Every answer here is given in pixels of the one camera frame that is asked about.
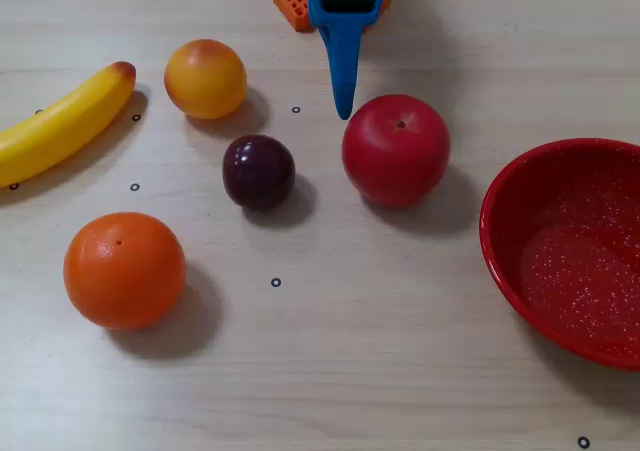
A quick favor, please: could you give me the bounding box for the dark purple plum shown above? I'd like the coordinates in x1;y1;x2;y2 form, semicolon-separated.
221;134;297;211

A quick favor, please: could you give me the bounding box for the orange robot base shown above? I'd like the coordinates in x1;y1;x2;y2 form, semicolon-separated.
272;0;394;33

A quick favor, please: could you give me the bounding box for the red speckled bowl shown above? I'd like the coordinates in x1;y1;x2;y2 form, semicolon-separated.
478;137;640;372

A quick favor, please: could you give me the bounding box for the red apple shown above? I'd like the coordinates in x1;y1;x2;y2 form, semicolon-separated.
341;94;452;208

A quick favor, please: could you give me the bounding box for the yellow orange peach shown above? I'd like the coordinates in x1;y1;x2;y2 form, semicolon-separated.
163;38;249;121

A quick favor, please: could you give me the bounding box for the yellow banana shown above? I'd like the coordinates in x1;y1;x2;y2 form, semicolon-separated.
0;61;137;189

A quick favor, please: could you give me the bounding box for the orange fruit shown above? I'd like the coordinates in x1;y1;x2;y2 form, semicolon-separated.
62;211;188;331

